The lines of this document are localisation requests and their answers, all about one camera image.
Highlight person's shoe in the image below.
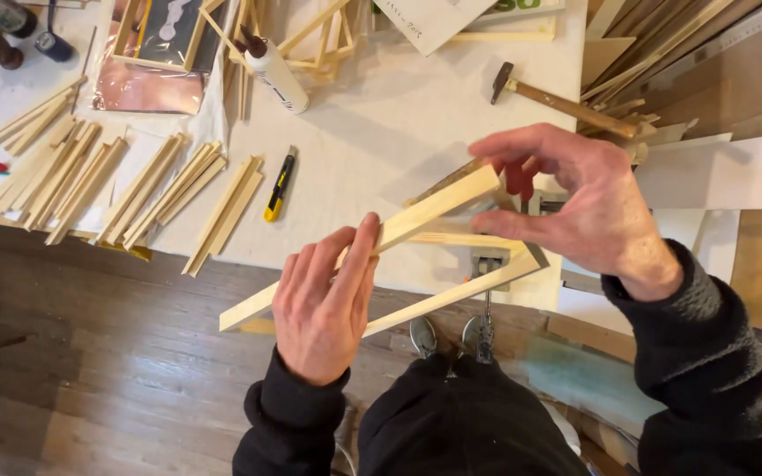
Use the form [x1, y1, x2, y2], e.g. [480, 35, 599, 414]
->
[409, 315, 439, 360]
[461, 315, 488, 358]

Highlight mitred pale wooden strip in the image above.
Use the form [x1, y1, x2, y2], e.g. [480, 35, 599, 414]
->
[361, 221, 550, 338]

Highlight person's left hand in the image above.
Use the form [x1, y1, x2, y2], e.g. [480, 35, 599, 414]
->
[272, 212, 382, 388]

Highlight pile of short wooden strips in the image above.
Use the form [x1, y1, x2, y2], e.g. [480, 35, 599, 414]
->
[0, 74, 267, 279]

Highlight long pale wooden strip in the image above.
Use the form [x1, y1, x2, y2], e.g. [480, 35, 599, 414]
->
[218, 163, 502, 333]

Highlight person's right hand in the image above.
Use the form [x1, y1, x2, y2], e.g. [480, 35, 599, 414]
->
[467, 122, 684, 302]

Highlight wooden frame with dark picture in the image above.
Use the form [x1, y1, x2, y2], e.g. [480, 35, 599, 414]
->
[110, 0, 224, 74]

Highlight heap of long wooden mouldings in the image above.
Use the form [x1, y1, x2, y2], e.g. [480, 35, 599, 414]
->
[578, 0, 762, 141]

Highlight white table cloth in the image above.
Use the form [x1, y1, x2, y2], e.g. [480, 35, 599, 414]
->
[0, 0, 589, 313]

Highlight yellow utility knife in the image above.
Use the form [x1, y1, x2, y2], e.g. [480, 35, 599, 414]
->
[262, 145, 299, 223]

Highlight person's black trousers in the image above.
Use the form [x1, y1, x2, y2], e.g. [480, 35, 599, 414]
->
[356, 352, 590, 476]

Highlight stack of empty wooden frames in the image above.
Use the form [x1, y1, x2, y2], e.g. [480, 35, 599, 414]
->
[198, 0, 357, 86]

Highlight blue jar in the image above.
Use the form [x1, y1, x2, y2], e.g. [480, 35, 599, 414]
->
[34, 0, 77, 64]

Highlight person's left shoe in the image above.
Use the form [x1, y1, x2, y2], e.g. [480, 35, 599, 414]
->
[409, 315, 439, 360]

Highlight person's right shoe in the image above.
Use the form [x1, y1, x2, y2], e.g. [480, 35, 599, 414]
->
[461, 315, 488, 358]

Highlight white glue bottle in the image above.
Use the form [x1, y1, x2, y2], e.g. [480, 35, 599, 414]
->
[233, 24, 311, 116]

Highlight white boards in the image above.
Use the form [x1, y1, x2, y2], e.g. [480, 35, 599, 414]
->
[556, 129, 762, 335]

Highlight white paper sheet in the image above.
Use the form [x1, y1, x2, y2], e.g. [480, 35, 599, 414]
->
[373, 0, 500, 58]

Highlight shiny copper foil sheet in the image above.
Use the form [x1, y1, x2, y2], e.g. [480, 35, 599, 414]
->
[92, 0, 209, 116]

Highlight metal corner clamp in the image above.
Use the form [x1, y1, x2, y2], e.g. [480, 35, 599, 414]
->
[470, 188, 568, 366]

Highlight green and white can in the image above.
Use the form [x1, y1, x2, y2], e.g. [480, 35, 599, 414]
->
[0, 0, 38, 39]

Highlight wooden handled hammer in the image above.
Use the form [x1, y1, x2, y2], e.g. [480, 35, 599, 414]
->
[490, 61, 641, 140]

